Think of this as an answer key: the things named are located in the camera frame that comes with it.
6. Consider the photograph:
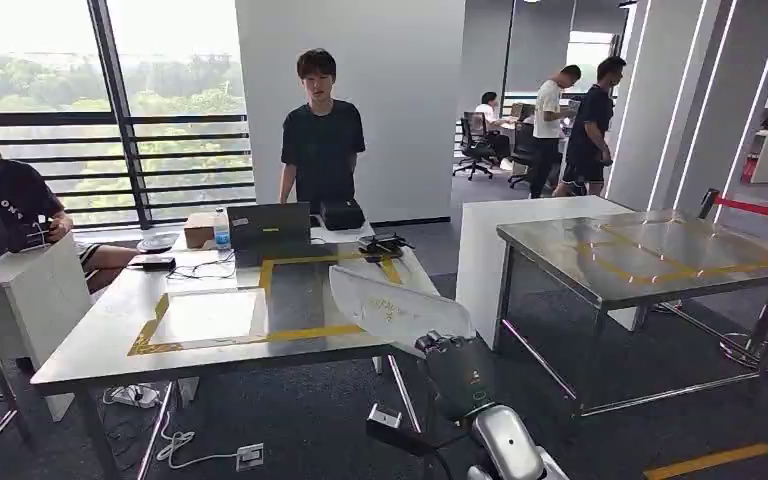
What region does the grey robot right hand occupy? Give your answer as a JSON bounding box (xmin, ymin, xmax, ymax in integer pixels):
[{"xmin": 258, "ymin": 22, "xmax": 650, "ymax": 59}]
[{"xmin": 413, "ymin": 330, "xmax": 497, "ymax": 423}]

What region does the black handheld controller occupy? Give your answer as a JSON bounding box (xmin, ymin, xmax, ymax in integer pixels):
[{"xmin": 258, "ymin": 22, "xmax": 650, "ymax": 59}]
[{"xmin": 356, "ymin": 232, "xmax": 417, "ymax": 257}]

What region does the yellow tape outline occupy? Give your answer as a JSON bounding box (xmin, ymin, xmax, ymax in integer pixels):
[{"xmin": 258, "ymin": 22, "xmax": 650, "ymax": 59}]
[{"xmin": 126, "ymin": 252, "xmax": 404, "ymax": 358}]

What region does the black hard case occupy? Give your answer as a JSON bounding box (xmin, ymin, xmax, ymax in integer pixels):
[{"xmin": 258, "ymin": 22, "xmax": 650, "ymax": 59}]
[{"xmin": 318, "ymin": 197, "xmax": 367, "ymax": 232}]

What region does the white floor socket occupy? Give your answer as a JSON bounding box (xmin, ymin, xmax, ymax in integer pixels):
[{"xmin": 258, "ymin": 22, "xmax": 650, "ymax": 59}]
[{"xmin": 235, "ymin": 443, "xmax": 266, "ymax": 474}]

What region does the black office chair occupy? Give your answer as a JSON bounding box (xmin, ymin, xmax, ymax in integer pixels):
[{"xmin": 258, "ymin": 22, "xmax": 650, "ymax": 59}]
[
  {"xmin": 507, "ymin": 121, "xmax": 538, "ymax": 189},
  {"xmin": 452, "ymin": 110, "xmax": 499, "ymax": 182}
]

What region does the black laptop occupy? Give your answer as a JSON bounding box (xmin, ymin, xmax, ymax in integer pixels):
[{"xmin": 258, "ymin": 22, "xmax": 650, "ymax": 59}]
[{"xmin": 226, "ymin": 201, "xmax": 313, "ymax": 252}]

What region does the person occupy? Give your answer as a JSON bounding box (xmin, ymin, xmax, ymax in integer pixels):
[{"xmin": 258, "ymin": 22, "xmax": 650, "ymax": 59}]
[
  {"xmin": 474, "ymin": 90, "xmax": 513, "ymax": 164},
  {"xmin": 278, "ymin": 47, "xmax": 367, "ymax": 215},
  {"xmin": 527, "ymin": 63, "xmax": 583, "ymax": 201},
  {"xmin": 0, "ymin": 123, "xmax": 141, "ymax": 294},
  {"xmin": 550, "ymin": 55, "xmax": 628, "ymax": 199}
]

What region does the yellow floor tape strip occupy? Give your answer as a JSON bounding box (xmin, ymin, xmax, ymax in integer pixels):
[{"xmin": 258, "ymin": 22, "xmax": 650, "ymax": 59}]
[{"xmin": 641, "ymin": 441, "xmax": 768, "ymax": 480}]

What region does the clear water bottle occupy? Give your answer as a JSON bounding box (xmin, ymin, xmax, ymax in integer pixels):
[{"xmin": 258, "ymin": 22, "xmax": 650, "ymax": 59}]
[{"xmin": 212, "ymin": 207, "xmax": 233, "ymax": 252}]

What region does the small cardboard box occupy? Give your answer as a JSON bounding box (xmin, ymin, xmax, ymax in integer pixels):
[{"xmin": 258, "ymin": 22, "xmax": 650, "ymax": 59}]
[{"xmin": 182, "ymin": 211, "xmax": 220, "ymax": 251}]

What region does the flat black device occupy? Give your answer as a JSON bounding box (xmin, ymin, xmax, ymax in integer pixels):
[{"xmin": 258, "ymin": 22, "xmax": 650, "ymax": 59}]
[{"xmin": 128, "ymin": 256, "xmax": 178, "ymax": 274}]

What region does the white power strip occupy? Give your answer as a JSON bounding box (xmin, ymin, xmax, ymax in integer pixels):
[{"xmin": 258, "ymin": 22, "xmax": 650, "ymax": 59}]
[{"xmin": 101, "ymin": 383, "xmax": 163, "ymax": 409}]

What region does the round grey disc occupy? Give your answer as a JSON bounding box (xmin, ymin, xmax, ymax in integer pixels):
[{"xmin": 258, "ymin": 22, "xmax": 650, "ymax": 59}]
[{"xmin": 136, "ymin": 231, "xmax": 182, "ymax": 256}]

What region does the red barrier belt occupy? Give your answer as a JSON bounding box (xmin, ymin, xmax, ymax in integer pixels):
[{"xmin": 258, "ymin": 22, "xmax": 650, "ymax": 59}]
[{"xmin": 713, "ymin": 195, "xmax": 768, "ymax": 224}]

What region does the black window railing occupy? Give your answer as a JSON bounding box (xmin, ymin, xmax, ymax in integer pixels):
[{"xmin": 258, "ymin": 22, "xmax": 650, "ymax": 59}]
[{"xmin": 0, "ymin": 0, "xmax": 258, "ymax": 231}]

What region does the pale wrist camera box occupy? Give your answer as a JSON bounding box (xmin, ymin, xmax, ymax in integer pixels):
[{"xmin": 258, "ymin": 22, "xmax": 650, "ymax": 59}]
[{"xmin": 364, "ymin": 403, "xmax": 440, "ymax": 459}]

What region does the black cable bundle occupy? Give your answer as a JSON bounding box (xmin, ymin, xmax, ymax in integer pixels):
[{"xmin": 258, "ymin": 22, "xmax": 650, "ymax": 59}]
[{"xmin": 167, "ymin": 249, "xmax": 238, "ymax": 282}]

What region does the white floor cable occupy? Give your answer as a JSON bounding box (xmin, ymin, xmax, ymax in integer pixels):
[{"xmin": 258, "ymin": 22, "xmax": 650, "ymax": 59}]
[{"xmin": 155, "ymin": 410, "xmax": 240, "ymax": 472}]

